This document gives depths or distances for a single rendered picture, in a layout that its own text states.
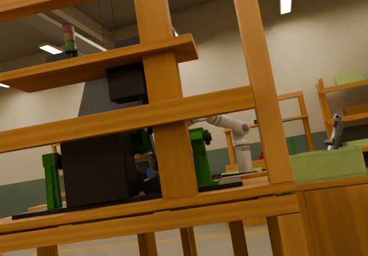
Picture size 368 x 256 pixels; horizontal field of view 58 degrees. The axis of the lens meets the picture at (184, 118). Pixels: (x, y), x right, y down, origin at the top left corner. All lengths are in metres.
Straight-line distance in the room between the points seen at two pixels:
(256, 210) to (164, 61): 0.71
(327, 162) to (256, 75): 0.92
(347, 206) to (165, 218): 1.11
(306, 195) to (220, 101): 0.98
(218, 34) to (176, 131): 6.43
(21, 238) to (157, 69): 0.93
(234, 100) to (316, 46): 6.24
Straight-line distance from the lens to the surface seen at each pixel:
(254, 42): 1.42
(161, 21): 1.49
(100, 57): 1.47
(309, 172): 2.14
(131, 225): 1.43
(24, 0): 1.80
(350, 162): 2.12
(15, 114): 9.99
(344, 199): 2.10
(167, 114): 1.33
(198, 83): 7.52
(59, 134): 1.48
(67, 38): 1.64
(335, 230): 2.13
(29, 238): 1.63
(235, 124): 2.13
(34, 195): 9.51
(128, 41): 1.55
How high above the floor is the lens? 1.01
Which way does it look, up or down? 8 degrees up
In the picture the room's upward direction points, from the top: 9 degrees counter-clockwise
